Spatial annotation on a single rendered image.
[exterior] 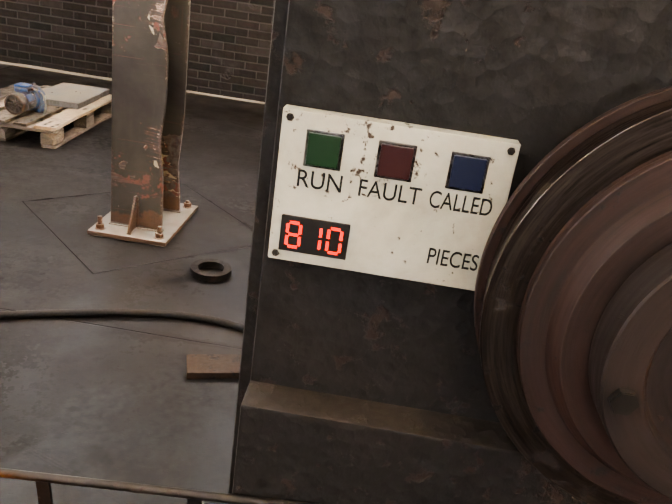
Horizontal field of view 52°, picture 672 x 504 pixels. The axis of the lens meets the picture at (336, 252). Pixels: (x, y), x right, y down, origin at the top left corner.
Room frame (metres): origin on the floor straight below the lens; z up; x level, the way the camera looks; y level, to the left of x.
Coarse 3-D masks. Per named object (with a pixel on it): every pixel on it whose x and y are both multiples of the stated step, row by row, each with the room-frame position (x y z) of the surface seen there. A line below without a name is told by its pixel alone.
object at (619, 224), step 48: (624, 192) 0.59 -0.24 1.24; (576, 240) 0.59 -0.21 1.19; (624, 240) 0.57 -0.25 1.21; (528, 288) 0.60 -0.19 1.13; (576, 288) 0.58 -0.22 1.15; (528, 336) 0.59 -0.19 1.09; (576, 336) 0.57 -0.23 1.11; (528, 384) 0.59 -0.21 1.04; (576, 384) 0.57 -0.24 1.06; (576, 432) 0.57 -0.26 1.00; (624, 480) 0.58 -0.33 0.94
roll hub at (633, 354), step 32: (640, 288) 0.54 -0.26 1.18; (608, 320) 0.55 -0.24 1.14; (640, 320) 0.52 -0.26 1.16; (608, 352) 0.52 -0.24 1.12; (640, 352) 0.52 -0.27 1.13; (608, 384) 0.52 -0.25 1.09; (640, 384) 0.52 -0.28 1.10; (608, 416) 0.52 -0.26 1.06; (640, 416) 0.52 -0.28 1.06; (640, 448) 0.52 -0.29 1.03
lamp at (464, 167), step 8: (456, 160) 0.74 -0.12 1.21; (464, 160) 0.74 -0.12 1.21; (472, 160) 0.74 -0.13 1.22; (480, 160) 0.74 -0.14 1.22; (456, 168) 0.74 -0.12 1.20; (464, 168) 0.74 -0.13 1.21; (472, 168) 0.74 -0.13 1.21; (480, 168) 0.74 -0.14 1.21; (456, 176) 0.74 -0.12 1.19; (464, 176) 0.74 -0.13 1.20; (472, 176) 0.74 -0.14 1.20; (480, 176) 0.74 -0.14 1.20; (448, 184) 0.74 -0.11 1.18; (456, 184) 0.74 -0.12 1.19; (464, 184) 0.74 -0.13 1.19; (472, 184) 0.74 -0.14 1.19; (480, 184) 0.74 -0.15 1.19
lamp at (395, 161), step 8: (384, 144) 0.74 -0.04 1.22; (384, 152) 0.74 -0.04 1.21; (392, 152) 0.74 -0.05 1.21; (400, 152) 0.74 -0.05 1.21; (408, 152) 0.74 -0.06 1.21; (384, 160) 0.74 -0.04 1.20; (392, 160) 0.74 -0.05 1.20; (400, 160) 0.74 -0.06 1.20; (408, 160) 0.74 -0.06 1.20; (384, 168) 0.74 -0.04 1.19; (392, 168) 0.74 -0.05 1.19; (400, 168) 0.74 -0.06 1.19; (408, 168) 0.74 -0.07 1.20; (392, 176) 0.74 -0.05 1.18; (400, 176) 0.74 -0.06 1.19; (408, 176) 0.74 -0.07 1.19
